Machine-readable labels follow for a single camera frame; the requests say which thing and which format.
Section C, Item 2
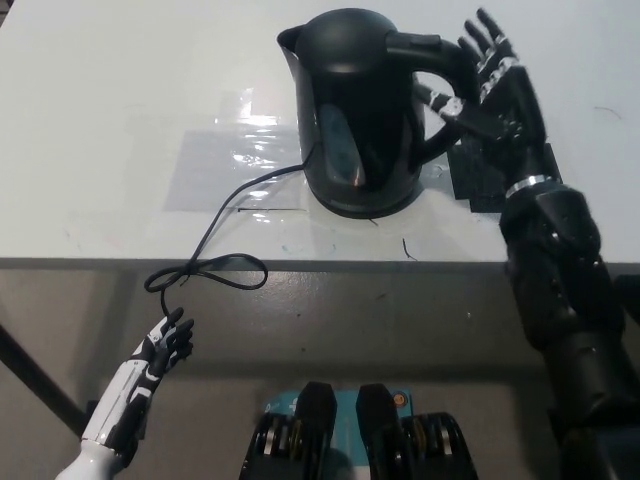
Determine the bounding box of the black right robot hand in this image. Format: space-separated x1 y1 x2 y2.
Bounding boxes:
417 7 551 199

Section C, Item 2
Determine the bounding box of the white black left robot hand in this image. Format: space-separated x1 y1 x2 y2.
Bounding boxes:
79 307 196 454

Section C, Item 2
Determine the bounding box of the black electric kettle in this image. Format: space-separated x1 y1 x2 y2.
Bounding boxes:
276 9 479 214

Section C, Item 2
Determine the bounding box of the black tape patch on desk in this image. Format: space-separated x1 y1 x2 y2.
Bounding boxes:
447 142 564 214

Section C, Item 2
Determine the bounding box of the round black kettle base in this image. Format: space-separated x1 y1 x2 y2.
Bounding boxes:
312 189 421 220

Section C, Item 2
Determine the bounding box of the black object beside desk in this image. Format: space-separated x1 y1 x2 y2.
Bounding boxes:
612 274 640 321

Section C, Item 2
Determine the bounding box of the clear plastic sheet taped down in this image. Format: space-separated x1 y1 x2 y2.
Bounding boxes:
164 89 309 211

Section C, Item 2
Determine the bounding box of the black power cable with plug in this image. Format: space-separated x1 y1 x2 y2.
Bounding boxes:
144 162 309 321

